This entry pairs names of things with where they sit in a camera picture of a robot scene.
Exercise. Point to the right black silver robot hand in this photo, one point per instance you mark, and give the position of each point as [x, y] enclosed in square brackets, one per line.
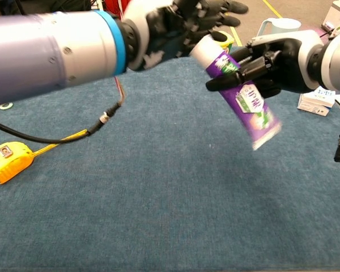
[289, 62]

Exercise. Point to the blue carpet table mat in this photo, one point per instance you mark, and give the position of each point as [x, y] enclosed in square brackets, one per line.
[158, 184]

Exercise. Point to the small white blue carton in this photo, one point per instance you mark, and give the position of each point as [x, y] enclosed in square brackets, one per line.
[317, 103]

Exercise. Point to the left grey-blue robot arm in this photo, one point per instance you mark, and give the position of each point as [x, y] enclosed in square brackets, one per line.
[45, 54]

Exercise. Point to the green container yellow lid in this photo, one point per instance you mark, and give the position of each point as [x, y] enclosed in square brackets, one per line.
[228, 42]

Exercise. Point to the mint green small brush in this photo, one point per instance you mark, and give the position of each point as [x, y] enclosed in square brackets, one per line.
[6, 106]

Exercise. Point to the purple toothpaste tube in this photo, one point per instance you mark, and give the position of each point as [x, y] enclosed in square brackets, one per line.
[252, 113]

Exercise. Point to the light blue plastic pitcher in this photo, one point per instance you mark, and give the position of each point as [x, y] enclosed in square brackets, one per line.
[280, 25]

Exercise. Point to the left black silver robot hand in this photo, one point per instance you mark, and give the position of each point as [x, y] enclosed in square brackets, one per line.
[164, 25]

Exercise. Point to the yellow tape measure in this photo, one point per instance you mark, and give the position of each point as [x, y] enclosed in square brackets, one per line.
[11, 163]

